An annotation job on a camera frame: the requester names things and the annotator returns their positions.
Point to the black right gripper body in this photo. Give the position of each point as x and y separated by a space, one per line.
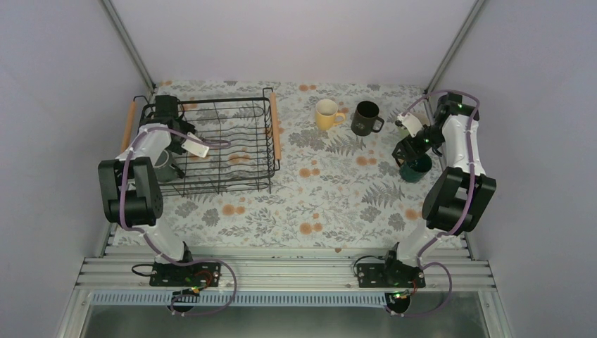
436 137

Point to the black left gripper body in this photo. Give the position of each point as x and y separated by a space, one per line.
186 124

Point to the dark teal glossy mug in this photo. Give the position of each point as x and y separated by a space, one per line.
414 171

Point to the grey green mug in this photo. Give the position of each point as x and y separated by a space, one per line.
167 169

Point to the black matte mug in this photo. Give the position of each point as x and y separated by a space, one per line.
366 119

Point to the yellow ceramic mug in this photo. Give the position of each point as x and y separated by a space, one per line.
328 115

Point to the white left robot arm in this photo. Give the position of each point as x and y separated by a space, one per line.
130 183

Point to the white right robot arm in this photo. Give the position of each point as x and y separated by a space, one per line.
457 200

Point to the floral table mat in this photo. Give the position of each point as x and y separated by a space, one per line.
333 189

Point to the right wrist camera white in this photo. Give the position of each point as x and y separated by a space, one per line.
410 122

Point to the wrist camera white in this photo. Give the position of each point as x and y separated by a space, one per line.
195 146
410 122

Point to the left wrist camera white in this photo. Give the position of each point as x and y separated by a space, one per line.
195 146

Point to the wooden rack handle left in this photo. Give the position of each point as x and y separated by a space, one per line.
128 126

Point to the wooden rack handle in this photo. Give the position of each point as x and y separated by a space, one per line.
128 126
275 127

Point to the black wire dish rack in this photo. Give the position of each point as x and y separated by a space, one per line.
238 132

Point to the wooden rack handle right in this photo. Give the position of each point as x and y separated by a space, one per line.
275 127

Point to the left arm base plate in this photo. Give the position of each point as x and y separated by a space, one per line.
198 275

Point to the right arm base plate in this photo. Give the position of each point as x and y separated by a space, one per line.
395 275

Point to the aluminium rail frame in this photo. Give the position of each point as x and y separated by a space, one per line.
287 275

